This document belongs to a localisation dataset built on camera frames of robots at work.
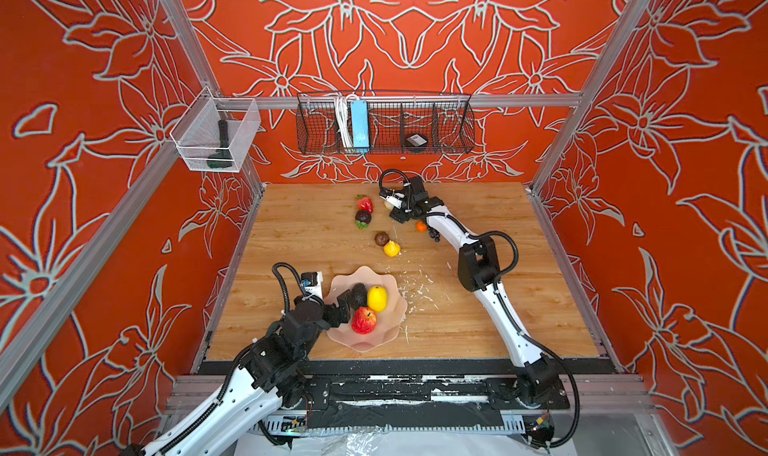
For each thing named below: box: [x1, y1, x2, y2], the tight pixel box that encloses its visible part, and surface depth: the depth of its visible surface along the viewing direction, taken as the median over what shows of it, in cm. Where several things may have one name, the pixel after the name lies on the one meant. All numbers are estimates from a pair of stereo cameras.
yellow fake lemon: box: [367, 285, 389, 313], surface depth 85 cm
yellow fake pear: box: [383, 240, 401, 257], surface depth 100 cm
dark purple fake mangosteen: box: [355, 210, 372, 230], surface depth 106 cm
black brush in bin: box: [206, 120, 233, 169], surface depth 81 cm
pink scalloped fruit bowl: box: [324, 265, 408, 352], surface depth 86 cm
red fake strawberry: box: [356, 194, 374, 213], surface depth 112 cm
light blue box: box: [351, 100, 370, 148], surface depth 91 cm
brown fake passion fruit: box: [374, 231, 390, 246], surface depth 102 cm
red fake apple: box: [351, 306, 377, 335], surface depth 81 cm
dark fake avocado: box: [351, 282, 367, 310], surface depth 85 cm
